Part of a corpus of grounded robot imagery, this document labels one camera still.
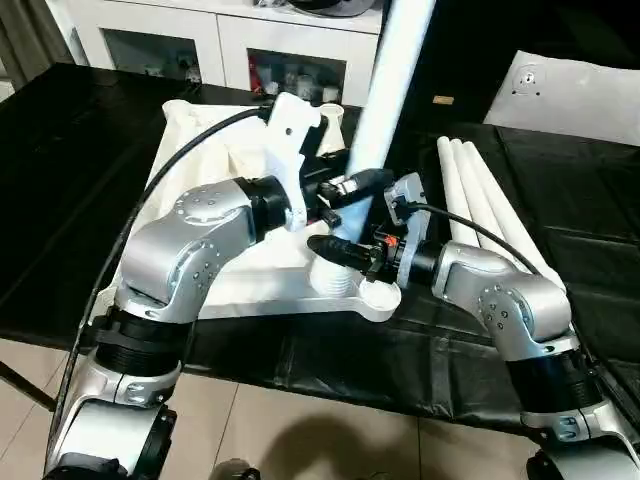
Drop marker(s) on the white plastic table top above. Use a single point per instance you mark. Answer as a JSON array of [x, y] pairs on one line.
[[210, 165]]

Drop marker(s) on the white plastic table leg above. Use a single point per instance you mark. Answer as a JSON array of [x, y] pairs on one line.
[[395, 75], [475, 200], [510, 215], [450, 190]]

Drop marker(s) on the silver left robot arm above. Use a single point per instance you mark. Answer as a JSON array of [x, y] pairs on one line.
[[165, 245]]

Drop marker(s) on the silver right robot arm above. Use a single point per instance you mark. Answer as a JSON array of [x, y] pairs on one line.
[[500, 300]]

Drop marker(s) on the small gold label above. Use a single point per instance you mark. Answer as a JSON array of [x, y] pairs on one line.
[[443, 99]]

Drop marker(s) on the black cabinet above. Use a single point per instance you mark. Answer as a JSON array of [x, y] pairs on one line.
[[465, 50]]

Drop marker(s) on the white cabinet with glass doors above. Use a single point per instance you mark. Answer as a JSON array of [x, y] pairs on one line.
[[225, 40]]

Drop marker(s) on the dark helmet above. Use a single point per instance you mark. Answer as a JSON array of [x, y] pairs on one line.
[[330, 5]]

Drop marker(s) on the white plastic seat panel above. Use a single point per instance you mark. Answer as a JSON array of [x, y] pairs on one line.
[[575, 100]]

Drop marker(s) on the black table mat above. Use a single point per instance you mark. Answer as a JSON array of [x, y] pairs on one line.
[[60, 175]]

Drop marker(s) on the grey curtain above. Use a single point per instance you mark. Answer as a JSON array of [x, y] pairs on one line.
[[30, 40]]

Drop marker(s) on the black metal stand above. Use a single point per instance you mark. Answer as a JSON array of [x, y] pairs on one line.
[[25, 382]]

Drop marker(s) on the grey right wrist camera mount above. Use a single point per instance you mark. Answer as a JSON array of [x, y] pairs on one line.
[[417, 240]]

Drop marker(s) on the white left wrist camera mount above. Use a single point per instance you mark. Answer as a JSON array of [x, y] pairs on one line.
[[287, 150]]

